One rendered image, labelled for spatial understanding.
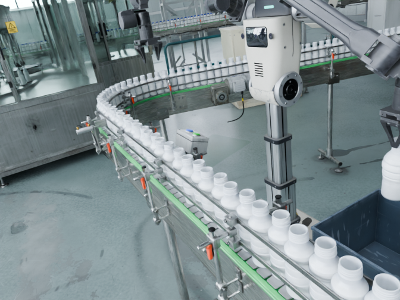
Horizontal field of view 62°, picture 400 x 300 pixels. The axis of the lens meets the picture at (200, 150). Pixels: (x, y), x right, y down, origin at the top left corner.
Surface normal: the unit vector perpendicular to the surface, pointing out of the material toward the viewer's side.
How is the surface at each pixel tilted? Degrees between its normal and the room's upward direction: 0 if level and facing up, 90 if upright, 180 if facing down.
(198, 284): 0
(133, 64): 90
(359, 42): 79
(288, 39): 90
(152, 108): 90
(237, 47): 90
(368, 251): 0
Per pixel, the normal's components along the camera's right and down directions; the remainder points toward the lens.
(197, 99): 0.21, 0.37
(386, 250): -0.14, -0.90
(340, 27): -0.47, 0.25
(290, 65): 0.51, 0.45
